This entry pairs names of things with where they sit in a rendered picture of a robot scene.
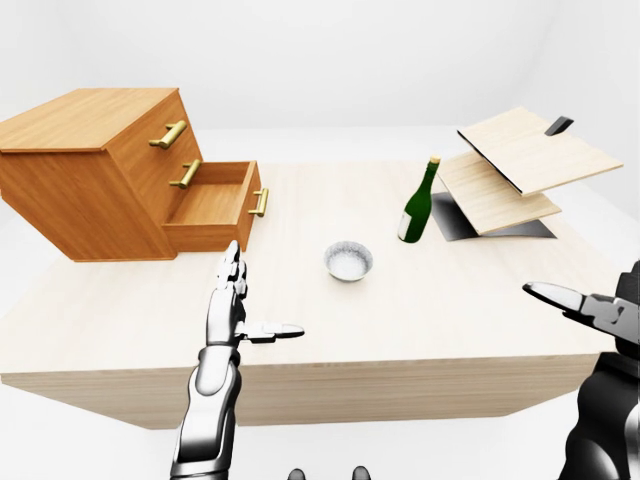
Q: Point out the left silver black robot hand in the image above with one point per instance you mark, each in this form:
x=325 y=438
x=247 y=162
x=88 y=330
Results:
x=225 y=310

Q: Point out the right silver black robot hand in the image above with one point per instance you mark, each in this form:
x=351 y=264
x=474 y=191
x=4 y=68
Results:
x=605 y=312

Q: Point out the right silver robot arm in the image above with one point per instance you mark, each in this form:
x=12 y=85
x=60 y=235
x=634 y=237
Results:
x=610 y=405

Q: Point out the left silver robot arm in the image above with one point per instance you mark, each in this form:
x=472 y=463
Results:
x=210 y=400

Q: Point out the open wooden drawer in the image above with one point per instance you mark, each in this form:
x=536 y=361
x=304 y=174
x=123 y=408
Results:
x=210 y=200

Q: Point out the wooden drawer, plain closed front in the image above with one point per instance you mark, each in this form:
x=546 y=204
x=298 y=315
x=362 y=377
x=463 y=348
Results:
x=154 y=196
x=134 y=151

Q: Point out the wooden cabinet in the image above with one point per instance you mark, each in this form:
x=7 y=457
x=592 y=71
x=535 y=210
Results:
x=65 y=195

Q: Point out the small patterned bowl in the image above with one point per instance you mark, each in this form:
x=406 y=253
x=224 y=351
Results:
x=347 y=262

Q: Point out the tilted wooden two-board rack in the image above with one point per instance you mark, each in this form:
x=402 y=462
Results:
x=530 y=150

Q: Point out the small dark rounded shape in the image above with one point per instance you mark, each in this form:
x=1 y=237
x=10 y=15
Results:
x=361 y=474
x=296 y=475

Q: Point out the black slanted bar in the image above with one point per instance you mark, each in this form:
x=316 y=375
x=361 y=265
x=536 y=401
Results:
x=560 y=126

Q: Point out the green glass bottle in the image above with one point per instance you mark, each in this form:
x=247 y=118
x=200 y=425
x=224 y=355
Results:
x=417 y=210

